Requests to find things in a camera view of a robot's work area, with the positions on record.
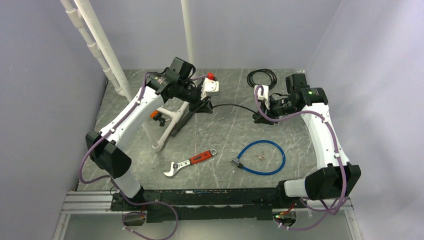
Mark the aluminium rail frame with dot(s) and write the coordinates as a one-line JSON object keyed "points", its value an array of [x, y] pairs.
{"points": [[81, 203]]}

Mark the silver lock keys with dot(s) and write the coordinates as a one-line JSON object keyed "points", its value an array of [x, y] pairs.
{"points": [[261, 156]]}

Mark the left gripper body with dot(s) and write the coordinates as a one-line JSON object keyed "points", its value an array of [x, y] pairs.
{"points": [[197, 101]]}

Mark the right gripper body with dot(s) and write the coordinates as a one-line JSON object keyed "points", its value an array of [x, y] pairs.
{"points": [[280, 107]]}

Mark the orange black padlock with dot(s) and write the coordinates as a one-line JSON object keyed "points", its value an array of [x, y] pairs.
{"points": [[156, 115]]}

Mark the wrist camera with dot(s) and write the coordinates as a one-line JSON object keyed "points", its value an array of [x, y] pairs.
{"points": [[263, 95], [210, 86]]}

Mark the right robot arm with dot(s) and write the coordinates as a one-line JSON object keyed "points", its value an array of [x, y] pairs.
{"points": [[335, 176]]}

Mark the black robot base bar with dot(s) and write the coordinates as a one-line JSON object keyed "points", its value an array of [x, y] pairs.
{"points": [[209, 204]]}

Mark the red handled adjustable wrench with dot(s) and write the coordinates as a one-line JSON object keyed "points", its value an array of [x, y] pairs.
{"points": [[176, 166]]}

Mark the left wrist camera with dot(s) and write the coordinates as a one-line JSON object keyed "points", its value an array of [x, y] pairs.
{"points": [[210, 86]]}

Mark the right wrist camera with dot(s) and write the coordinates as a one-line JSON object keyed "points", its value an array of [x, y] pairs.
{"points": [[263, 95]]}

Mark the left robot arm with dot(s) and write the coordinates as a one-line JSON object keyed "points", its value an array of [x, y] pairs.
{"points": [[106, 147]]}

